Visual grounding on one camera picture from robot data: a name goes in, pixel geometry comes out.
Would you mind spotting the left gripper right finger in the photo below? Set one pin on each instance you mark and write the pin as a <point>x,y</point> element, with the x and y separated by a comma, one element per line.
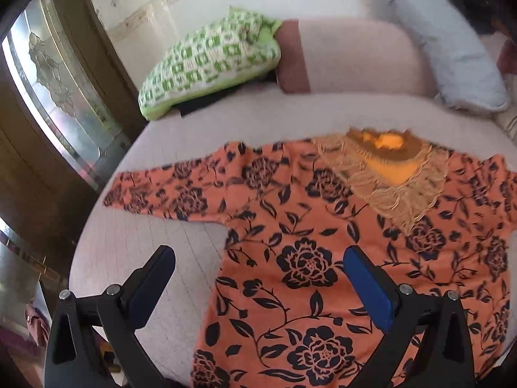
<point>444,358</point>

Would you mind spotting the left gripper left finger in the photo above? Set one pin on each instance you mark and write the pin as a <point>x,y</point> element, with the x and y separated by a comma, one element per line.
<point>73,358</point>

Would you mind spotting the orange black floral blouse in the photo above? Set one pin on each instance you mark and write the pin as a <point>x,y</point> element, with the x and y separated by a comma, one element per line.
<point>282,313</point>

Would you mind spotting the red bag on floor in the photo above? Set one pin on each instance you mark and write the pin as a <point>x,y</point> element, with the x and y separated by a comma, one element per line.
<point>37,326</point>

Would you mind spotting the striped floral cushion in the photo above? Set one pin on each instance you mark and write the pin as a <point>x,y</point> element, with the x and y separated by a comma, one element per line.
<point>507,121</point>

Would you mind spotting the wooden door with stained glass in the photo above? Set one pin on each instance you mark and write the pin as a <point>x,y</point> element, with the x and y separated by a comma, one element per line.
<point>69,114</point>

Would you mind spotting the light blue pillow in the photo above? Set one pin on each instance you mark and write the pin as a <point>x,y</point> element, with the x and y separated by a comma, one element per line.
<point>466,75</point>

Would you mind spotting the black folded cloth under pillow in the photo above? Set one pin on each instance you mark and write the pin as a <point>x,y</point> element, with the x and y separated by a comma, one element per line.
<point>202,102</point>

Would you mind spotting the pink quilted bolster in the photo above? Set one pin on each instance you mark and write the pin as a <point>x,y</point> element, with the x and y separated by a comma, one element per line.
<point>346,54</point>

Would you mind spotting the green white patterned pillow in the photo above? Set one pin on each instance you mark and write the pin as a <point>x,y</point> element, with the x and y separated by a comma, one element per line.
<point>221,55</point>

